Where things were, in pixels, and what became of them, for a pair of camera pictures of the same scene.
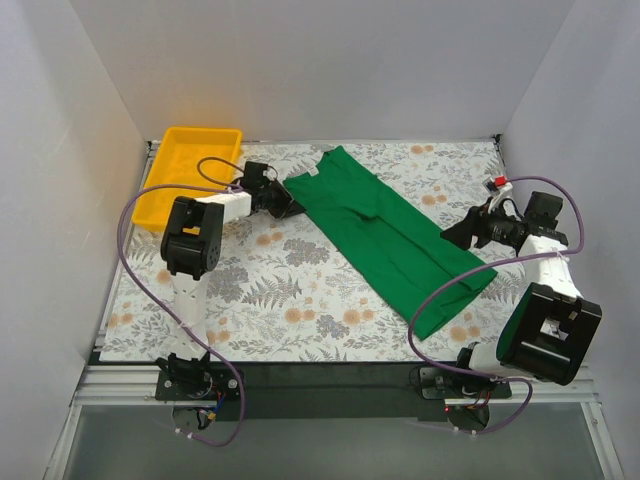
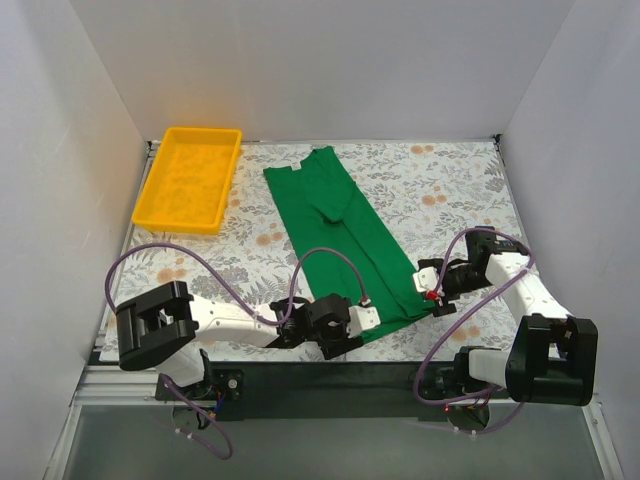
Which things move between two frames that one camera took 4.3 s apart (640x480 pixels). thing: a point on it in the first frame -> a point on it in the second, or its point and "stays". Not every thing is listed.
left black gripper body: x=281 y=198 -> x=342 y=347
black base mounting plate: x=262 y=391 stays
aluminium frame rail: x=120 y=385 stays
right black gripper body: x=476 y=229 -> x=442 y=308
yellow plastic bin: x=187 y=162 stays
